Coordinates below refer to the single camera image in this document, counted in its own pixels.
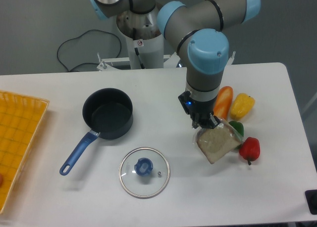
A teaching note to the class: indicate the toast slice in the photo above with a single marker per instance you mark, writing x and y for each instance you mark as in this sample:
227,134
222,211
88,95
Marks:
216,143

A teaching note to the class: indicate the glass lid with blue knob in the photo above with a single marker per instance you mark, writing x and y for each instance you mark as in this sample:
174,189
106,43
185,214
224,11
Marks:
144,172

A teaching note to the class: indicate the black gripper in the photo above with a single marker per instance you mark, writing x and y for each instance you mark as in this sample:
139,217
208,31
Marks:
200,112

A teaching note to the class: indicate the red bell pepper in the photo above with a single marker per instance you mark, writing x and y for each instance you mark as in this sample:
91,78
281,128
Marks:
250,150

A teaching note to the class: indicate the dark pot with blue handle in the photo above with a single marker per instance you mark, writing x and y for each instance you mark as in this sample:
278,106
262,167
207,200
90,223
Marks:
109,114

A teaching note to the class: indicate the orange toy baguette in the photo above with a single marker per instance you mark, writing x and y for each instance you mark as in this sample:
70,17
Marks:
223,102

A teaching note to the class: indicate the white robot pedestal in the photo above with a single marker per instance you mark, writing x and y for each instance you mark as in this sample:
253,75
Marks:
143,38

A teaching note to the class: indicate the black device at table edge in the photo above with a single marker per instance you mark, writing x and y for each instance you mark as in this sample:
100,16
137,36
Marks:
311,198

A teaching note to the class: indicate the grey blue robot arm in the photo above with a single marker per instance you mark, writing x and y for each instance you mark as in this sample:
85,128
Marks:
195,33

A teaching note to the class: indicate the yellow plastic basket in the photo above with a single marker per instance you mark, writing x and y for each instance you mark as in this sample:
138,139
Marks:
20,117

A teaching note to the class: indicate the yellow bell pepper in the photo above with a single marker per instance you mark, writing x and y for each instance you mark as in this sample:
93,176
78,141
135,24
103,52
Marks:
241,106

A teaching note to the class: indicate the green bell pepper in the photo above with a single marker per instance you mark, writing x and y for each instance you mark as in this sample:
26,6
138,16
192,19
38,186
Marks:
238,126

